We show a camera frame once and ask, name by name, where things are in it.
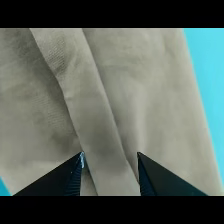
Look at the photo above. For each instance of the orange T-shirt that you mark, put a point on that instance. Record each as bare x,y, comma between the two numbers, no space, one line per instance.
110,93

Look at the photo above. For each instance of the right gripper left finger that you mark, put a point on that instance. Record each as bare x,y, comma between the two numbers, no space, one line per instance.
60,180

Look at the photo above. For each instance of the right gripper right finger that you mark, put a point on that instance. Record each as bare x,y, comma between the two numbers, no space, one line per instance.
160,181

